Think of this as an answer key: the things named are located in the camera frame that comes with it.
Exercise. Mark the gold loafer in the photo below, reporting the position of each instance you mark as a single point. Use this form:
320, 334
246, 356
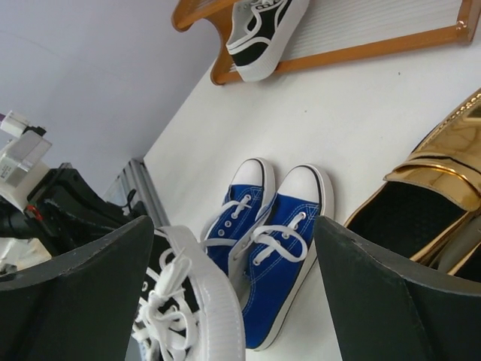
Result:
429, 198

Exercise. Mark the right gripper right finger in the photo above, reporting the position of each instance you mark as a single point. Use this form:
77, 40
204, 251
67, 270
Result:
386, 307

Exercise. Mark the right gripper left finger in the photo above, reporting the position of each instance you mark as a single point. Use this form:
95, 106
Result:
79, 305

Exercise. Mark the left blue canvas sneaker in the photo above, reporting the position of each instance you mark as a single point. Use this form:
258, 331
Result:
247, 202

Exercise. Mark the right blue canvas sneaker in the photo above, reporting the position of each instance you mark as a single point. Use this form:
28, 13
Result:
281, 252

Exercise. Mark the black white sneaker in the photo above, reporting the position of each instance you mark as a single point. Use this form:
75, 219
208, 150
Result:
188, 309
260, 33

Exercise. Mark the orange wooden shoe shelf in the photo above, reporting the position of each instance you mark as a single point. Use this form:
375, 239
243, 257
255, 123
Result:
333, 32

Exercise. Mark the blue canvas sneaker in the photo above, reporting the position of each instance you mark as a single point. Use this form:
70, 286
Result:
247, 202
281, 252

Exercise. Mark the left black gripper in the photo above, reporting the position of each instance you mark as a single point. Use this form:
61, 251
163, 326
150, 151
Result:
62, 213

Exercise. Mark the aluminium rail frame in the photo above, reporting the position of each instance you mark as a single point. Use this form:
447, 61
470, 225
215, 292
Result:
143, 188

